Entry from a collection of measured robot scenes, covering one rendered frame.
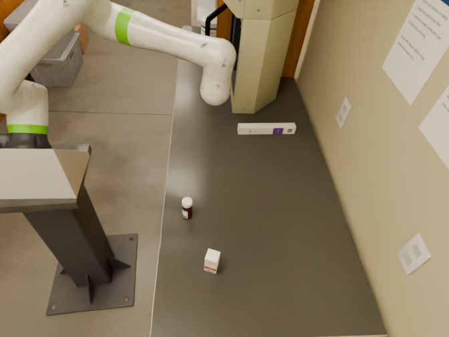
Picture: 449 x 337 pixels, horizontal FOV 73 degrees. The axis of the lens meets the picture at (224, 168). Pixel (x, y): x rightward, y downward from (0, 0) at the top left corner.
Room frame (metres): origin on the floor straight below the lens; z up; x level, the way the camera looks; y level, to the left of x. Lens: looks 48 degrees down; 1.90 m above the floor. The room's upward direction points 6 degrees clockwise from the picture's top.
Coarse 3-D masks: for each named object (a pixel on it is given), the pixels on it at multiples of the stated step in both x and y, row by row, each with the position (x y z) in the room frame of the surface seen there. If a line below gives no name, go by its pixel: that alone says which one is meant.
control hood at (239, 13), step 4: (224, 0) 1.25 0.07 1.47; (228, 0) 1.25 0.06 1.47; (232, 0) 1.25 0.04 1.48; (236, 0) 1.26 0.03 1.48; (240, 0) 1.26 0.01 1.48; (244, 0) 1.26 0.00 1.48; (228, 4) 1.25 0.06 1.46; (232, 4) 1.25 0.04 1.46; (236, 4) 1.26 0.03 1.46; (240, 4) 1.26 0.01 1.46; (244, 4) 1.26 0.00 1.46; (232, 8) 1.25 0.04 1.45; (236, 8) 1.26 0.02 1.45; (240, 8) 1.26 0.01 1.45; (244, 8) 1.26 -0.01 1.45; (236, 12) 1.26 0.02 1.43; (240, 12) 1.26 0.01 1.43; (236, 16) 1.26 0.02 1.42; (240, 16) 1.26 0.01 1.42
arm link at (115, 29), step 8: (112, 8) 1.03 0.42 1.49; (120, 8) 1.03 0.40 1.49; (128, 8) 1.05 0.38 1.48; (112, 16) 1.00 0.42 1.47; (120, 16) 1.00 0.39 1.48; (128, 16) 1.00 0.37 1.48; (104, 24) 0.98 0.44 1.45; (112, 24) 0.99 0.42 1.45; (120, 24) 0.98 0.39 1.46; (96, 32) 0.99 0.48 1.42; (104, 32) 0.99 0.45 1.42; (112, 32) 0.98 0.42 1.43; (120, 32) 0.98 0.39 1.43; (112, 40) 1.00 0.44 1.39; (120, 40) 0.98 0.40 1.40
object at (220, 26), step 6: (222, 12) 1.43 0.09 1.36; (228, 12) 1.49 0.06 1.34; (216, 18) 1.37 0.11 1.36; (222, 18) 1.43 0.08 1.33; (228, 18) 1.50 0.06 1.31; (210, 24) 1.31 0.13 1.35; (216, 24) 1.37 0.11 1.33; (222, 24) 1.44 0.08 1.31; (228, 24) 1.50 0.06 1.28; (210, 30) 1.32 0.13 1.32; (216, 30) 1.38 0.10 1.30; (222, 30) 1.44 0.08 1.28; (228, 30) 1.51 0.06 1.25; (210, 36) 1.32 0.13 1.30; (216, 36) 1.38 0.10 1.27; (222, 36) 1.45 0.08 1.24; (228, 36) 1.51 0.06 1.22
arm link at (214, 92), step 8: (208, 80) 0.90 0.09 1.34; (216, 80) 0.89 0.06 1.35; (224, 80) 0.90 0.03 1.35; (200, 88) 0.92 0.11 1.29; (208, 88) 0.89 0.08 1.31; (216, 88) 0.89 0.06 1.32; (224, 88) 0.90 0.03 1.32; (208, 96) 0.89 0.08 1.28; (216, 96) 0.89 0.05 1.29; (224, 96) 0.90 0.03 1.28; (216, 104) 0.90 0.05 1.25
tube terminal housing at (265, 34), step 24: (264, 0) 1.27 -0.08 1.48; (288, 0) 1.36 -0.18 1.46; (264, 24) 1.27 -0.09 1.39; (288, 24) 1.39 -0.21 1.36; (240, 48) 1.26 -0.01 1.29; (264, 48) 1.27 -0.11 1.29; (240, 72) 1.26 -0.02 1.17; (264, 72) 1.30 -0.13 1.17; (240, 96) 1.26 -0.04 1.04; (264, 96) 1.33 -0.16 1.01
